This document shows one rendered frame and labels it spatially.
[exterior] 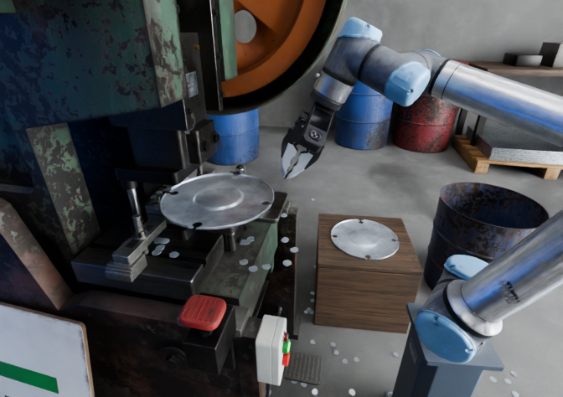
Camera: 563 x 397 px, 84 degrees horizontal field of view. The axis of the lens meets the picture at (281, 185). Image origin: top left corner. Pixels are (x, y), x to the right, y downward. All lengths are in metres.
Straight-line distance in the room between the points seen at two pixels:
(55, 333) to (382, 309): 1.12
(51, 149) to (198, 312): 0.48
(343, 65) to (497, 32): 3.61
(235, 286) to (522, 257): 0.56
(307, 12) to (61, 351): 1.07
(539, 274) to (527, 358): 1.10
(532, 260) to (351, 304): 0.90
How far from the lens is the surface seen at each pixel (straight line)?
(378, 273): 1.33
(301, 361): 1.23
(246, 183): 0.90
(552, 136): 0.72
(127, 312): 0.82
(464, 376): 1.05
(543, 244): 0.64
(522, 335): 1.82
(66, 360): 0.99
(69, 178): 0.87
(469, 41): 4.15
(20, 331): 1.05
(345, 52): 0.66
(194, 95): 0.79
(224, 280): 0.79
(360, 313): 1.48
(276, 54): 1.03
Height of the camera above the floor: 1.18
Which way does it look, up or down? 27 degrees down
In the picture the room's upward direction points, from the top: straight up
